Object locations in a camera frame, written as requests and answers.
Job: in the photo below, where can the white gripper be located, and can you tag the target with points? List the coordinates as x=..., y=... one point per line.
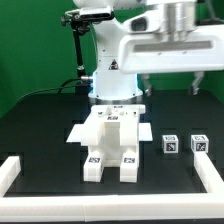
x=203, y=50

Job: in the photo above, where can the white tagged cube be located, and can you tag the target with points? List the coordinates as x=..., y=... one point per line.
x=199, y=143
x=170, y=143

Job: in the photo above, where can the white chair seat part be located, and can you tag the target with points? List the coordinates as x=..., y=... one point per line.
x=111, y=143

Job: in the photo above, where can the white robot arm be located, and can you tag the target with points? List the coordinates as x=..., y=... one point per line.
x=177, y=22

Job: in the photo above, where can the white U-shaped fence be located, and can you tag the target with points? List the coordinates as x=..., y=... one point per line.
x=207, y=205

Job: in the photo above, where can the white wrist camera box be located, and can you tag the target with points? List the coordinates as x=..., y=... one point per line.
x=147, y=22

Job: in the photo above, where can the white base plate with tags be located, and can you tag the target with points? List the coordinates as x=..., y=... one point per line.
x=145, y=133

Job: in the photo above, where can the black camera on stand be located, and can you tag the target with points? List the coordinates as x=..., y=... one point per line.
x=87, y=14

